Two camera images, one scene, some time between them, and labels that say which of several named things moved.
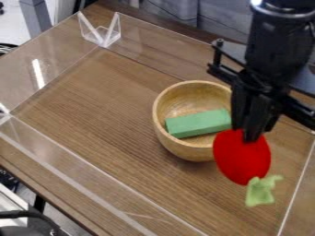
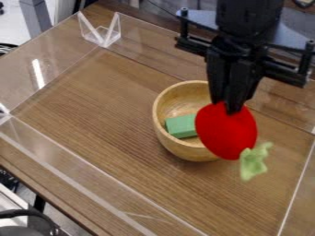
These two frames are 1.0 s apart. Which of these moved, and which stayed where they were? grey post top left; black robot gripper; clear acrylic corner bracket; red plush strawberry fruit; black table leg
Moved: black robot gripper; red plush strawberry fruit
Stayed: clear acrylic corner bracket; black table leg; grey post top left
